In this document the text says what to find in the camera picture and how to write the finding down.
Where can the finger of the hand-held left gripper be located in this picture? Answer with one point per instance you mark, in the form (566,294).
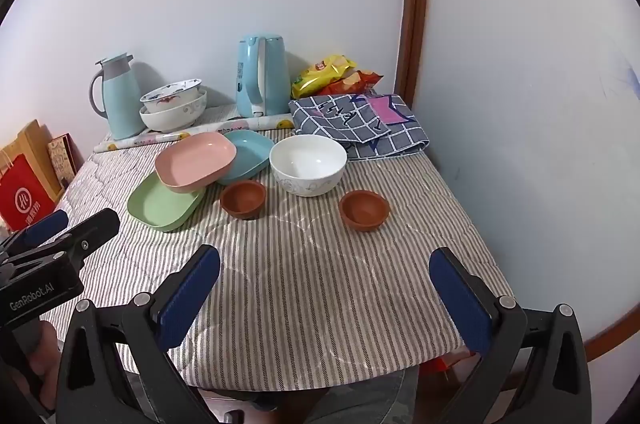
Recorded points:
(47,224)
(97,226)

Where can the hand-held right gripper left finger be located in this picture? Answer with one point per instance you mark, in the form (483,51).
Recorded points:
(190,289)

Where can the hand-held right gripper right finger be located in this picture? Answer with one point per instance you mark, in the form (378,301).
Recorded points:
(460,304)

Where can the green plate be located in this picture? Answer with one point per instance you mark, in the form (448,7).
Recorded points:
(160,204)

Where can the small brown clay bowl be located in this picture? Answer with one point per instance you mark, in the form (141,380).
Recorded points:
(364,209)
(242,199)

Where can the pink plate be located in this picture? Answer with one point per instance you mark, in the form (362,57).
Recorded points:
(195,159)

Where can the blue plate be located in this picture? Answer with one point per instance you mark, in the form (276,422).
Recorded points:
(250,149)

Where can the large white bowl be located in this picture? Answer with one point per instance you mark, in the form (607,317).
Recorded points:
(307,159)

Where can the person's left hand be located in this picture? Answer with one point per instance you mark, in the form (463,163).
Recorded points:
(47,354)

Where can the red paper bag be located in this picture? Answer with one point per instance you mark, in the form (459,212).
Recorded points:
(25,199)

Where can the patterned brown box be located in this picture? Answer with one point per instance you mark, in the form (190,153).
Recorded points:
(62,159)

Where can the striped table cloth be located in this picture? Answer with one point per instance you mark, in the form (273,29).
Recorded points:
(300,279)

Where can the light blue thermos jug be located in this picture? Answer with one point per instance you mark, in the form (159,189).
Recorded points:
(120,104)

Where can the white bowl with grey pattern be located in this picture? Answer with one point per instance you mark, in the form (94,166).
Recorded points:
(172,122)

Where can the floral paper roll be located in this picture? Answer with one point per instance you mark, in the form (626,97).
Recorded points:
(200,129)

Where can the flower-patterned white bowl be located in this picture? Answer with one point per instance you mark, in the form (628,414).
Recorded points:
(170,97)

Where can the brown wooden baseboard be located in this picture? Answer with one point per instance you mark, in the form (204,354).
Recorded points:
(615,329)

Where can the grey checked folded cloth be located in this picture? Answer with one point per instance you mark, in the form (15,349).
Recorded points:
(400,134)

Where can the light blue electric kettle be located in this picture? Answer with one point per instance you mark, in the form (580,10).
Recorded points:
(272,74)

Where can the red chip bag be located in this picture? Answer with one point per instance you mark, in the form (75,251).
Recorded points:
(357,80)

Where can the yellow chip bag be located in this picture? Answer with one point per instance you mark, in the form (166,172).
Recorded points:
(320,74)

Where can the brown wooden door frame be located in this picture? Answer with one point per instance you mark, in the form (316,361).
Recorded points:
(415,4)

